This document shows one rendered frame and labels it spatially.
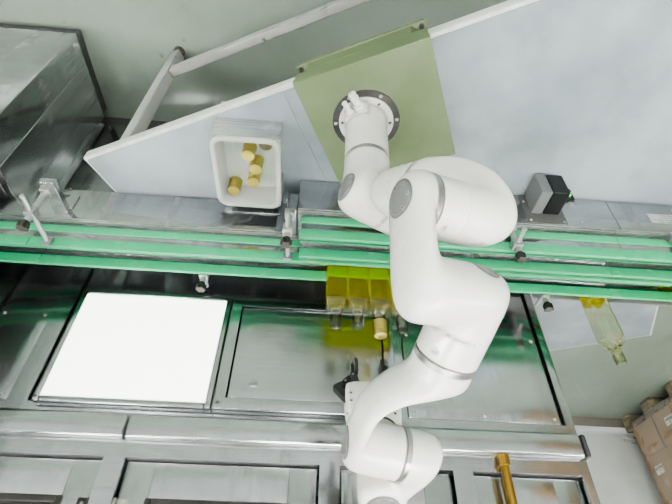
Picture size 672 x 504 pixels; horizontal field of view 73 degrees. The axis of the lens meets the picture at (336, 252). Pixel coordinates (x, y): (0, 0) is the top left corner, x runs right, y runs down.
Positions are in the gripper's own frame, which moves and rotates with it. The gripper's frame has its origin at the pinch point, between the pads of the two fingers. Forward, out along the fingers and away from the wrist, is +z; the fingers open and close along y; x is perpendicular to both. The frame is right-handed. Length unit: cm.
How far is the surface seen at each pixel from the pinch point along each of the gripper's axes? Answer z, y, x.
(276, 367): 23.4, -20.5, -22.0
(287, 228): 35.4, -19.5, 13.3
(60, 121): 93, -104, 21
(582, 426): 230, 249, -264
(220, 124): 47, -38, 36
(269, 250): 42.8, -24.9, 2.7
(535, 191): 49, 47, 23
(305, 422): 10.2, -11.9, -27.2
